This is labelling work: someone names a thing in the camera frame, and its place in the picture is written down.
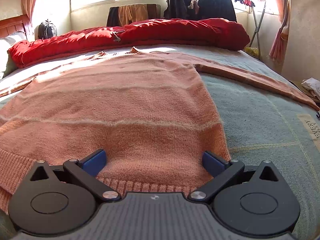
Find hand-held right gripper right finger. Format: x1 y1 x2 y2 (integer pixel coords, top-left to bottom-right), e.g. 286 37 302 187
188 151 279 203

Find metal clothes rack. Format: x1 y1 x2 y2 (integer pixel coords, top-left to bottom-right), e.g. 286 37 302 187
162 0 267 60

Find wooden headboard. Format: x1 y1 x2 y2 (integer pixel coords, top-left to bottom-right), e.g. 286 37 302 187
0 14 32 40

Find black jacket with round patch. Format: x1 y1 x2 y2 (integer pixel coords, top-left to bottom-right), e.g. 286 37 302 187
164 0 195 20

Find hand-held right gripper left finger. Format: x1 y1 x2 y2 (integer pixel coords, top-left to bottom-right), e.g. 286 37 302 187
30 149 122 202

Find pile of white clothes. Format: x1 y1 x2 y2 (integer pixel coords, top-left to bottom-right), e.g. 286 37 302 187
301 77 320 97

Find plaid pillow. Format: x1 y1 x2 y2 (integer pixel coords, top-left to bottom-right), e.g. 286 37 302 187
0 31 28 79

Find orange yellow garment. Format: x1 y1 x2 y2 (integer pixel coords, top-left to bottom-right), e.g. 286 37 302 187
118 4 149 27

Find hanging black coats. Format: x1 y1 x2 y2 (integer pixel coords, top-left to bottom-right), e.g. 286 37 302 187
197 0 238 23

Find red quilt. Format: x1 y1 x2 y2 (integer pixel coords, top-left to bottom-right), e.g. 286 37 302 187
7 18 250 68

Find bed with plaid sheet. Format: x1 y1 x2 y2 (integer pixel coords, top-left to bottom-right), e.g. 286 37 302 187
0 44 320 240

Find dark wooden chair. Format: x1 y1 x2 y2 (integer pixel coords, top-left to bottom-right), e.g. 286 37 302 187
107 4 162 27

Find yellow plastic bag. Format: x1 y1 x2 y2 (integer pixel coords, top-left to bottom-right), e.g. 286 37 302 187
244 46 260 57

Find grey backpack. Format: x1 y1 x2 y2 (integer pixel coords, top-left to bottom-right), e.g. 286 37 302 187
34 20 58 40

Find metal quilt clip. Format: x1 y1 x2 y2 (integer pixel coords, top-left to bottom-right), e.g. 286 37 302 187
112 30 125 42

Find orange knit sweater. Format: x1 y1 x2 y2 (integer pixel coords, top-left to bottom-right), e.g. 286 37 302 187
0 46 320 213

